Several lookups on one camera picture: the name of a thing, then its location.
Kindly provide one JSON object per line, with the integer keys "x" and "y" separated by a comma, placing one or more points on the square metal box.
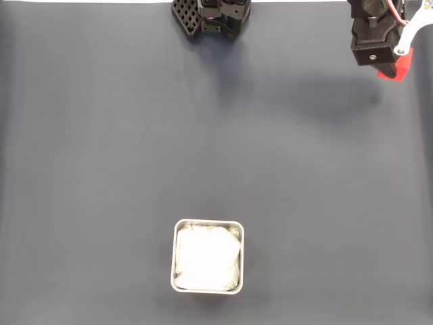
{"x": 173, "y": 257}

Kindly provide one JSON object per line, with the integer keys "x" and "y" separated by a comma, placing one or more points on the white tissue paper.
{"x": 206, "y": 260}

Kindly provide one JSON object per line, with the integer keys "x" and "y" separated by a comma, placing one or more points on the dark blue table mat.
{"x": 101, "y": 135}

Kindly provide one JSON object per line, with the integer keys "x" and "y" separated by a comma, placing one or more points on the red cube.
{"x": 404, "y": 66}

